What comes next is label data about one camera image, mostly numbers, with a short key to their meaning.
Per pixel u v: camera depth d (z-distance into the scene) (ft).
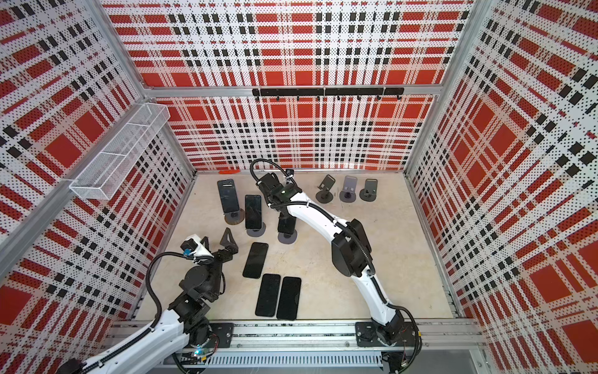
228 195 3.15
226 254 2.30
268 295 2.69
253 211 3.04
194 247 2.11
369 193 3.53
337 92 2.92
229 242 2.33
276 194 2.17
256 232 3.24
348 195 3.64
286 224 2.99
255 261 2.98
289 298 2.69
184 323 1.89
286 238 3.14
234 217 3.36
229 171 4.14
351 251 1.76
